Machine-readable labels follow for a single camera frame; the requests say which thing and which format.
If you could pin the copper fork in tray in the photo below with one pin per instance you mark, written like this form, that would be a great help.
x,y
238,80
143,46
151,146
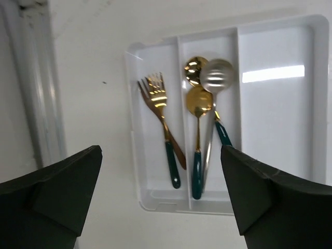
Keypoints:
x,y
178,151

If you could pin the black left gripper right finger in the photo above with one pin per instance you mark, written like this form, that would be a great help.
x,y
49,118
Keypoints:
x,y
275,209

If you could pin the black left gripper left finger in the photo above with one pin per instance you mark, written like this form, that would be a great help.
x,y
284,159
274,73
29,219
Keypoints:
x,y
48,207

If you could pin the gold fork in tray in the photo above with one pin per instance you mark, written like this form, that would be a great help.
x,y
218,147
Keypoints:
x,y
154,85

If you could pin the aluminium rail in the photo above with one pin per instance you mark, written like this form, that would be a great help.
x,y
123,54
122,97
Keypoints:
x,y
28,26

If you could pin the silver spoon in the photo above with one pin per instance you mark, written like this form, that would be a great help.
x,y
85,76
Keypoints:
x,y
208,144

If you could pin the gold spoon green handle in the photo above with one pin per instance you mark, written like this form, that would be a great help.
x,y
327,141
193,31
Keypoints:
x,y
193,70
198,102

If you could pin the white cutlery tray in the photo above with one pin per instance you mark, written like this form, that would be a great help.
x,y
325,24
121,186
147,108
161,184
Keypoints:
x,y
278,110

